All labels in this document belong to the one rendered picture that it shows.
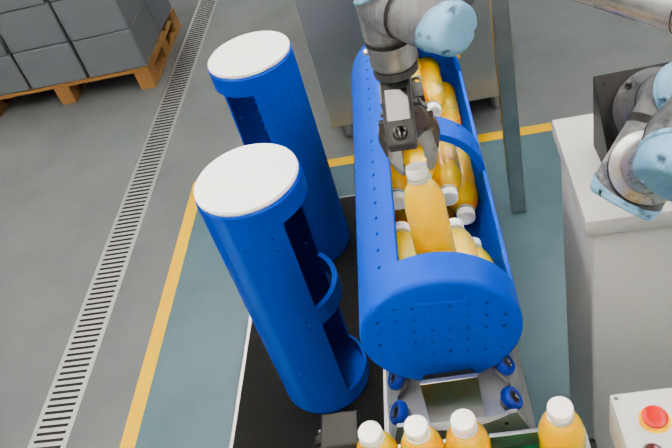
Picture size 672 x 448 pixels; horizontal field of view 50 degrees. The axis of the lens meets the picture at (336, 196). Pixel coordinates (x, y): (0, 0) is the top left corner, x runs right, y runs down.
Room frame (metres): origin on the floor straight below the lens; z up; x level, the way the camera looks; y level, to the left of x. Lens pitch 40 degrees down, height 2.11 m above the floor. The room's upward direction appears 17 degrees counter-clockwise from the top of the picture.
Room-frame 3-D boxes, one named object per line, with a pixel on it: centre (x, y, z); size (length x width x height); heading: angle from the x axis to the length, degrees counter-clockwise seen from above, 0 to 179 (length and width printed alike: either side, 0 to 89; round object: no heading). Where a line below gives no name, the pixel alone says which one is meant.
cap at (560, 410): (0.58, -0.23, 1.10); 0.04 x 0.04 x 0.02
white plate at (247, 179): (1.49, 0.21, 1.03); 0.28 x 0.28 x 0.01
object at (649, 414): (0.52, -0.35, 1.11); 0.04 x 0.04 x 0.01
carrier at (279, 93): (2.14, 0.13, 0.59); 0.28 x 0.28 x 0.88
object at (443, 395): (0.73, -0.09, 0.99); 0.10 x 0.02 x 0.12; 79
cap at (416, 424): (0.62, -0.01, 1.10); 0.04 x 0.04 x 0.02
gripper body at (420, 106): (0.97, -0.15, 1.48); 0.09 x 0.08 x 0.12; 168
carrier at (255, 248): (1.49, 0.21, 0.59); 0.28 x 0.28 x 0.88
